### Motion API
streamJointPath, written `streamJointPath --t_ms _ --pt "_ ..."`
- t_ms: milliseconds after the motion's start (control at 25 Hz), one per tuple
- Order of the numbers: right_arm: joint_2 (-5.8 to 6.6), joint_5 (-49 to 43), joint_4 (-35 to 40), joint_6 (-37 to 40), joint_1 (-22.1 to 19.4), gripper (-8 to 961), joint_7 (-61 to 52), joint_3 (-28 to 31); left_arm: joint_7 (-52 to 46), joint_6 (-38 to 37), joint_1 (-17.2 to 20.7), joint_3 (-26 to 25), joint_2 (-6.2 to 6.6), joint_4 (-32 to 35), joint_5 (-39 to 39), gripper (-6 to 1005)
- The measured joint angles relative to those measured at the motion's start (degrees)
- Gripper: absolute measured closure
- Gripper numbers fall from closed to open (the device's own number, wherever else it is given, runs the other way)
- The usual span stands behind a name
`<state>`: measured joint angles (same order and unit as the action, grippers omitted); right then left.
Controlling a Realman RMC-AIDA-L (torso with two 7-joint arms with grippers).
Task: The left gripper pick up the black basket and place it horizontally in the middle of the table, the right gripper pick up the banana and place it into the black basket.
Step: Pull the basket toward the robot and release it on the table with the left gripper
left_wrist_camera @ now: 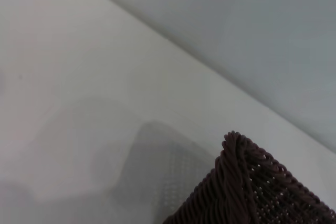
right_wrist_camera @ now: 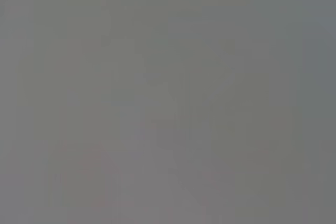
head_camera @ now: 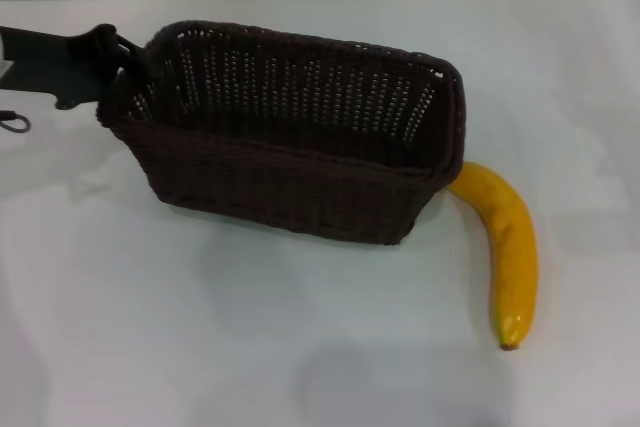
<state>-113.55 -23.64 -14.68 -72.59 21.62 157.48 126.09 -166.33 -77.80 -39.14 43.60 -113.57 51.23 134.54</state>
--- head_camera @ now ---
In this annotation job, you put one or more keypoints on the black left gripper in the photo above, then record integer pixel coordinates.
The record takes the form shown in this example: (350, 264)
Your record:
(55, 64)

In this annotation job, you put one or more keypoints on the dark brown woven basket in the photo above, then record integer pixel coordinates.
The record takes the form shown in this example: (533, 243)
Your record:
(280, 187)

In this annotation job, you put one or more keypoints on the yellow plastic banana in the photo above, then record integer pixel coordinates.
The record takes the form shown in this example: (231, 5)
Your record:
(512, 257)

